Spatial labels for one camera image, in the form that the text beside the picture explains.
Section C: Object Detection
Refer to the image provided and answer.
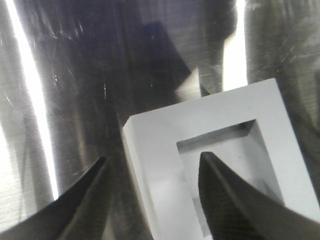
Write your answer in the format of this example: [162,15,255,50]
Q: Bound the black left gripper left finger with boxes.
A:
[0,157,109,240]

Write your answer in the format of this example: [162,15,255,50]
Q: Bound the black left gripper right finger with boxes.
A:
[198,151,320,240]

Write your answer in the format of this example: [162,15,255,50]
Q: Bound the gray square base block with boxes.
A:
[123,78,320,240]

